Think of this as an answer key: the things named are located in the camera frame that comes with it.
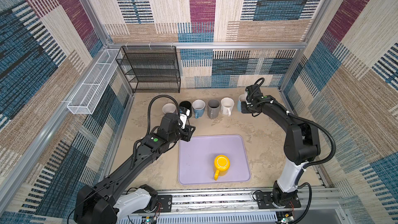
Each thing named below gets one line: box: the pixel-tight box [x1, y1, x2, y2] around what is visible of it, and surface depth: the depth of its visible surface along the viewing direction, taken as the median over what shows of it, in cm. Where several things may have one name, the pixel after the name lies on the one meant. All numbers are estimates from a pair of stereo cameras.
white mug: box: [220, 96, 235, 117], surface depth 101 cm
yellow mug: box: [214, 155, 231, 181], surface depth 78 cm
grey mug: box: [207, 99, 221, 120], surface depth 101 cm
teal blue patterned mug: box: [191, 99, 206, 119], surface depth 101 cm
